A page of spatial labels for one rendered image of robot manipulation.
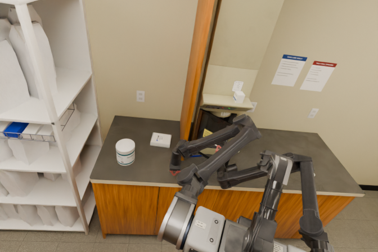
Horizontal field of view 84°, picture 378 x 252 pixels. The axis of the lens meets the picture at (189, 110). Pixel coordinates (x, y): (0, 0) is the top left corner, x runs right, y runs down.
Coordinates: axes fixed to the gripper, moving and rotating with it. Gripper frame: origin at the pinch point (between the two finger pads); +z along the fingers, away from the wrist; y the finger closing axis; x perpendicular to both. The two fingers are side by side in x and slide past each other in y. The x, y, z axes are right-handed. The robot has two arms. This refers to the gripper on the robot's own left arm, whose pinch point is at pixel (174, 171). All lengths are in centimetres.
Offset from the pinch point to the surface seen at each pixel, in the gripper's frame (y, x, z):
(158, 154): 27.8, 11.5, 16.1
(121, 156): 14.6, 36.1, 6.2
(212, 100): 24, -20, -41
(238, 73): 33, -34, -57
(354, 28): 76, -127, -85
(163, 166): 16.1, 6.3, 16.0
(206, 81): 33, -15, -49
